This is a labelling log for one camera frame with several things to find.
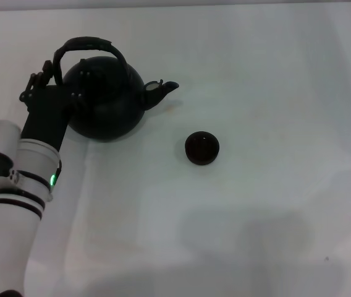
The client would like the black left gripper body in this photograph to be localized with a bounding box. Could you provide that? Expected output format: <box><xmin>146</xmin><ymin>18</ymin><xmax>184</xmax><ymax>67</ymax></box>
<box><xmin>19</xmin><ymin>84</ymin><xmax>86</xmax><ymax>153</ymax></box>

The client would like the black round teapot with handle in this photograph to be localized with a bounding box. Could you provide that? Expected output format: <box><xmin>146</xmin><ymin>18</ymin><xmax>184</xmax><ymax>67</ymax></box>
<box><xmin>53</xmin><ymin>36</ymin><xmax>181</xmax><ymax>144</ymax></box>

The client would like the small dark round teacup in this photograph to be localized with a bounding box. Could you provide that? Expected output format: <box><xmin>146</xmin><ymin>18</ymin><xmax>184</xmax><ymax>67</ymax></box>
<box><xmin>184</xmin><ymin>131</ymin><xmax>221</xmax><ymax>166</ymax></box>

